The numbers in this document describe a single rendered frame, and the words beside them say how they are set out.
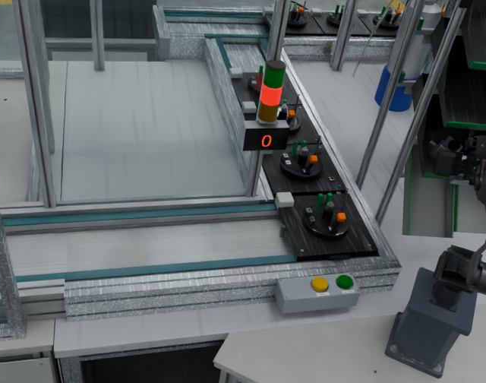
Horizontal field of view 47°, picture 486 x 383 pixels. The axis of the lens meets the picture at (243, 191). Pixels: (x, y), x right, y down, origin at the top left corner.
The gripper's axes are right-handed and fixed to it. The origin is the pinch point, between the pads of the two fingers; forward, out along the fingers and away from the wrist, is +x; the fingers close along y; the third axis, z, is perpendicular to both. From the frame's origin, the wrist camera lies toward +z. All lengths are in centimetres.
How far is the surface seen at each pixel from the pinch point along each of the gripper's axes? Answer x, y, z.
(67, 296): -21, 92, -42
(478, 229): 17.6, -15.1, -22.9
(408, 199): 12.0, 8.4, -15.3
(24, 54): -14, 107, 12
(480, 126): -0.3, -0.5, 9.4
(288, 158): 37, 42, -15
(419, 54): 90, -5, 21
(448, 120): -1.5, 7.8, 9.8
